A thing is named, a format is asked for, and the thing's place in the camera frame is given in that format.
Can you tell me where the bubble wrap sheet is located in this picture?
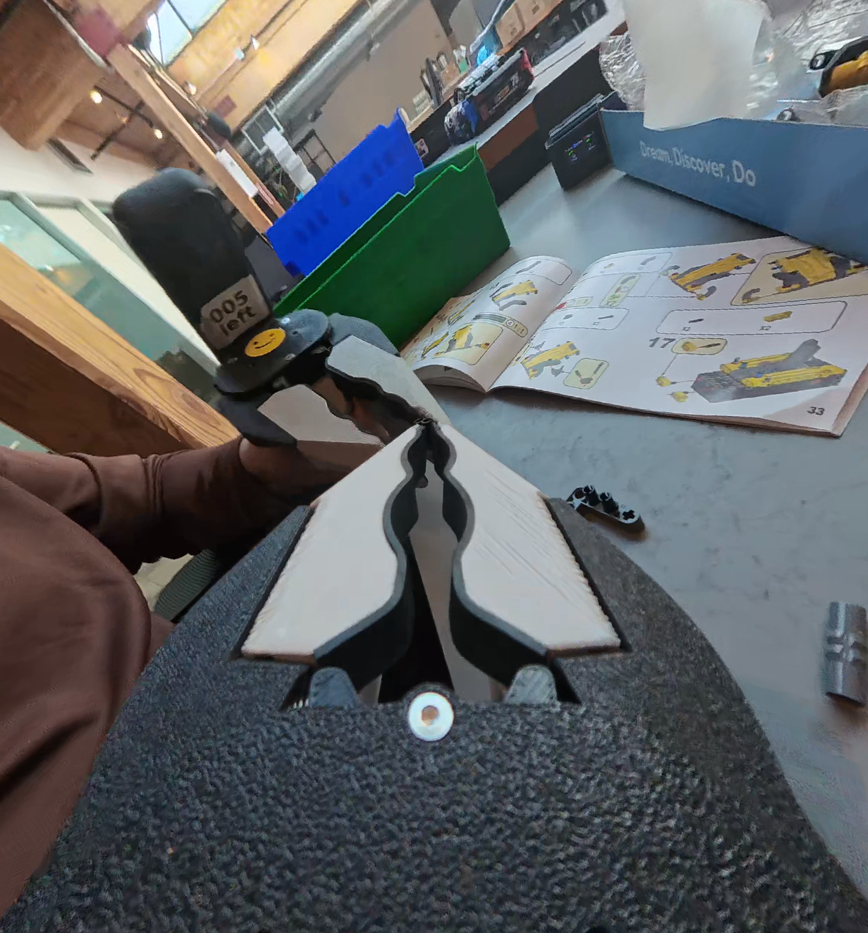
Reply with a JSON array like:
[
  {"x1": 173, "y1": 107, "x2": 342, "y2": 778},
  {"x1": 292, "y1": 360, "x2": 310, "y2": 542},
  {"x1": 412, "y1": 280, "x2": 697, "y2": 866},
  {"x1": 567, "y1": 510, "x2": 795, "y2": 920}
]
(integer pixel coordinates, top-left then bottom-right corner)
[{"x1": 598, "y1": 33, "x2": 646, "y2": 112}]

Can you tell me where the black and red tool case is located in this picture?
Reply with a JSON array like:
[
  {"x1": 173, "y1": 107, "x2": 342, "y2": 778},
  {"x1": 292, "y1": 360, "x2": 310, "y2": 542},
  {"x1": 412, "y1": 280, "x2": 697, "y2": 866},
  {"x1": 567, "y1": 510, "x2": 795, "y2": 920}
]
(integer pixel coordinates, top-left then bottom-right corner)
[{"x1": 445, "y1": 47, "x2": 536, "y2": 144}]

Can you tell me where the background workbench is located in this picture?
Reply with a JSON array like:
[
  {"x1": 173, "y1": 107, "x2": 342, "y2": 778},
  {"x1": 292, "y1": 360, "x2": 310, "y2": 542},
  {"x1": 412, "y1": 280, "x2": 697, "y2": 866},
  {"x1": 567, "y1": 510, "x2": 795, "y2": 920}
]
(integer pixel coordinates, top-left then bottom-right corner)
[{"x1": 408, "y1": 18, "x2": 628, "y2": 207}]

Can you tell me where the yellow and black bagged part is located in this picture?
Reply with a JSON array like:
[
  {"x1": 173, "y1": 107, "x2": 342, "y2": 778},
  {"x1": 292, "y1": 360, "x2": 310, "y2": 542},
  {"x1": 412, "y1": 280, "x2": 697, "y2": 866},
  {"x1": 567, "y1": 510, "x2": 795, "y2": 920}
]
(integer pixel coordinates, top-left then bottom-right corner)
[{"x1": 809, "y1": 33, "x2": 868, "y2": 97}]

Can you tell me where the grey desk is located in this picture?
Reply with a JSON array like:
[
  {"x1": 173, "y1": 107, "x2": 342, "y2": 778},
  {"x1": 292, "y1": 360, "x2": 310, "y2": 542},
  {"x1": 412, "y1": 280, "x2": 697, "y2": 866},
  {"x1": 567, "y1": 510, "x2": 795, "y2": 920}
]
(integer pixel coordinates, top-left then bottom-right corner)
[{"x1": 398, "y1": 131, "x2": 868, "y2": 933}]

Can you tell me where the person's left forearm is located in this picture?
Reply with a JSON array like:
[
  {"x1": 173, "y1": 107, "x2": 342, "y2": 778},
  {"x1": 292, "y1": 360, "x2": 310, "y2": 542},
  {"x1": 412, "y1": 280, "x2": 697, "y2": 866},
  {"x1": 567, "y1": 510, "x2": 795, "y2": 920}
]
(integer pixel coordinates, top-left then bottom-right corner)
[{"x1": 62, "y1": 437, "x2": 260, "y2": 577}]

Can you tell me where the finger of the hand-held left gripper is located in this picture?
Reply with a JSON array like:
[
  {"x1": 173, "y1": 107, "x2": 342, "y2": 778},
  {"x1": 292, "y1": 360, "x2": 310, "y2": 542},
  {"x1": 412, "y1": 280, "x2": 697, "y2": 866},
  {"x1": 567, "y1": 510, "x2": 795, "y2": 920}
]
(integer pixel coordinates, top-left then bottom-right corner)
[
  {"x1": 327, "y1": 337, "x2": 451, "y2": 438},
  {"x1": 258, "y1": 382, "x2": 395, "y2": 471}
]

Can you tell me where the white opaque plastic bag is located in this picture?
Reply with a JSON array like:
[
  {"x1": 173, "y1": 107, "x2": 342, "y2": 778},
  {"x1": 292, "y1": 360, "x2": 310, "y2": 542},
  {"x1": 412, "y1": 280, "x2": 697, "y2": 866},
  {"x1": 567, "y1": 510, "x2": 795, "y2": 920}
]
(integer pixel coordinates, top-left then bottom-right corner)
[{"x1": 620, "y1": 0, "x2": 770, "y2": 132}]

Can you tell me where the black power station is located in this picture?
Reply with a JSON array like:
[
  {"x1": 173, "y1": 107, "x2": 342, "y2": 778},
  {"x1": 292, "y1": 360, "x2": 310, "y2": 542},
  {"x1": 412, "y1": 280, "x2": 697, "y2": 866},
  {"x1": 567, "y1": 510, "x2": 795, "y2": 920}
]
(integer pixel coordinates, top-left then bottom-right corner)
[{"x1": 545, "y1": 93, "x2": 628, "y2": 192}]

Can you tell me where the green plastic bin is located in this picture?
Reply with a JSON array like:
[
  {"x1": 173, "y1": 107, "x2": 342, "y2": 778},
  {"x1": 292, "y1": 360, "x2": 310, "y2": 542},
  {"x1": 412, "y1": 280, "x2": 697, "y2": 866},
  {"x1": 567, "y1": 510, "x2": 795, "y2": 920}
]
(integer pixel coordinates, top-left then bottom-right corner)
[{"x1": 274, "y1": 143, "x2": 511, "y2": 351}]

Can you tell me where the open instruction booklet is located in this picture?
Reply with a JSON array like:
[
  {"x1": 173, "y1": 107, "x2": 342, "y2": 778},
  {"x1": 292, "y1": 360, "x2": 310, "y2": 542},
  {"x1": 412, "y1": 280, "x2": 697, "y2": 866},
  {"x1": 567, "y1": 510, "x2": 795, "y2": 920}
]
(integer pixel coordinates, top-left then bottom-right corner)
[{"x1": 401, "y1": 235, "x2": 868, "y2": 438}]

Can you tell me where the person's brown sweater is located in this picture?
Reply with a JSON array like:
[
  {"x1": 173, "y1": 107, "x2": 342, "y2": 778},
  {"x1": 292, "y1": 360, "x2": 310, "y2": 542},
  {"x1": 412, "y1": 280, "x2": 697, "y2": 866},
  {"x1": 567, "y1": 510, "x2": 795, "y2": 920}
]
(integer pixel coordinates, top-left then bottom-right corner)
[{"x1": 0, "y1": 437, "x2": 180, "y2": 933}]

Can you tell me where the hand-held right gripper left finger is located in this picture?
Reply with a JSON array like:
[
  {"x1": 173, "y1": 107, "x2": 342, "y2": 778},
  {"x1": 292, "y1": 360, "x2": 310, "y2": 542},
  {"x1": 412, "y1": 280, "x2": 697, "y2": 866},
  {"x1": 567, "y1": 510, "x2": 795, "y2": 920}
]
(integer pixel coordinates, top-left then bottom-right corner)
[{"x1": 241, "y1": 424, "x2": 425, "y2": 669}]

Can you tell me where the grey axle connector tube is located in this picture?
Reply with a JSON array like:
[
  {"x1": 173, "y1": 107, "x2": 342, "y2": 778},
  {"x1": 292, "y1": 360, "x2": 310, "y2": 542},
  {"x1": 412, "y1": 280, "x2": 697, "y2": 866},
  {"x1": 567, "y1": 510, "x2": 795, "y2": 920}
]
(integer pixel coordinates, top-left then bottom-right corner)
[{"x1": 820, "y1": 601, "x2": 868, "y2": 707}]

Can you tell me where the blue plastic bin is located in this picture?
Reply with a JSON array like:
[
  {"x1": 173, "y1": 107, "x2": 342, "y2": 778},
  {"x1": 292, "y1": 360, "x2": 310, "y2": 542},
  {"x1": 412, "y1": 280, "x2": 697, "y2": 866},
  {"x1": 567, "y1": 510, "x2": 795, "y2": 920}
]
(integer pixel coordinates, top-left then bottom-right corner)
[{"x1": 266, "y1": 109, "x2": 426, "y2": 278}]

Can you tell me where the dark blue cardboard box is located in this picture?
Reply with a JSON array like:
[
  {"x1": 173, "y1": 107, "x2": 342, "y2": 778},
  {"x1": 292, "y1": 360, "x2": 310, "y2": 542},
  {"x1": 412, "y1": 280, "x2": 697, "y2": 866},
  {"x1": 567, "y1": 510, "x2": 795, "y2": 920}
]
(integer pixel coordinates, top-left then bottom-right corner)
[{"x1": 600, "y1": 102, "x2": 868, "y2": 272}]

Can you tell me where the person's left hand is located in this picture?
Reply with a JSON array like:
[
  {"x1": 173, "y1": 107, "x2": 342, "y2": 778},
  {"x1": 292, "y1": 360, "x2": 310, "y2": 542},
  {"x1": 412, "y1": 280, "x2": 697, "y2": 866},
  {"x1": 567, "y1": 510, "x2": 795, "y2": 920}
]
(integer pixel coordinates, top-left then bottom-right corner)
[{"x1": 239, "y1": 441, "x2": 378, "y2": 507}]

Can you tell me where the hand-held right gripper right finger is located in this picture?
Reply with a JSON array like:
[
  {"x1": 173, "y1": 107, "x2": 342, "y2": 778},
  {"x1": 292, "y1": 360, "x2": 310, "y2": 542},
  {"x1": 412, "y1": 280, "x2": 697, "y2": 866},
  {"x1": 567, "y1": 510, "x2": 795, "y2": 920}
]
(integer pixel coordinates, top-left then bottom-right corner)
[{"x1": 433, "y1": 423, "x2": 622, "y2": 684}]

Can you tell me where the large clear plastic bag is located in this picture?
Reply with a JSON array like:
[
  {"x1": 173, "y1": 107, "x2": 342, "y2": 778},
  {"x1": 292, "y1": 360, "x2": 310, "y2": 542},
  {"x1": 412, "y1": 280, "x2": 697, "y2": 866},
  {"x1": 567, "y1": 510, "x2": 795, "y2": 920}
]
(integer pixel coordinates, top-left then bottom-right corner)
[{"x1": 755, "y1": 0, "x2": 868, "y2": 125}]

